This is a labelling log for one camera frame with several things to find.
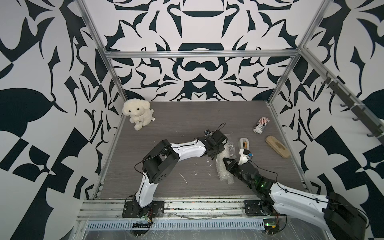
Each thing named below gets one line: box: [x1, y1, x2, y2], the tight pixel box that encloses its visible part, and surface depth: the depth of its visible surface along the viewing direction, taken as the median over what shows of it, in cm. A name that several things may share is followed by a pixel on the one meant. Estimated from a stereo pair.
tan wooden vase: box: [265, 135, 291, 158], surface depth 96 cm
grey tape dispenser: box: [238, 137, 250, 154], surface depth 95 cm
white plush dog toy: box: [122, 98, 155, 131], surface depth 95 cm
